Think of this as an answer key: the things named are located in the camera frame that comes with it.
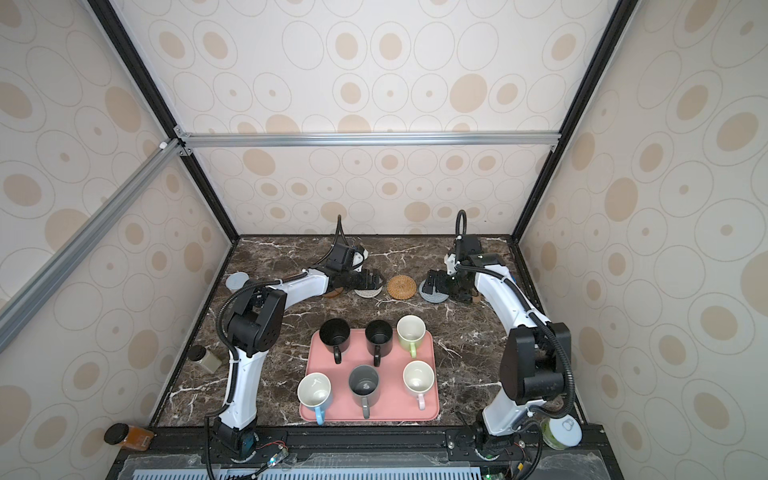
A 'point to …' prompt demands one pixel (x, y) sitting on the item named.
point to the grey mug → (364, 383)
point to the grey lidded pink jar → (236, 281)
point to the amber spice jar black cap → (129, 437)
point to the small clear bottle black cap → (205, 358)
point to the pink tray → (394, 403)
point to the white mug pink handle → (418, 378)
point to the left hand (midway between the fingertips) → (383, 275)
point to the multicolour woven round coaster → (368, 293)
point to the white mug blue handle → (315, 390)
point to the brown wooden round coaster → (334, 292)
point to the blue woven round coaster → (435, 297)
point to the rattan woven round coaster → (402, 287)
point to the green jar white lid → (562, 432)
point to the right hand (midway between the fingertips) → (438, 290)
